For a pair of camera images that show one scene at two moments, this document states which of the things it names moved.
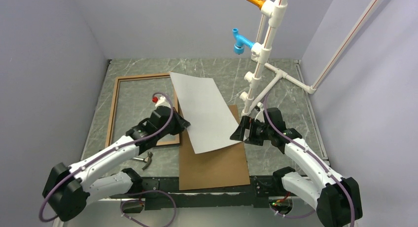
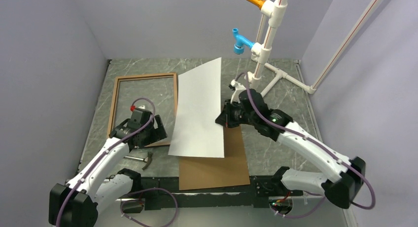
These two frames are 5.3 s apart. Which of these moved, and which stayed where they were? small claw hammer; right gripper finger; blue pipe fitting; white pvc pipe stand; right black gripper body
Moved: right black gripper body; right gripper finger
Stayed: white pvc pipe stand; small claw hammer; blue pipe fitting
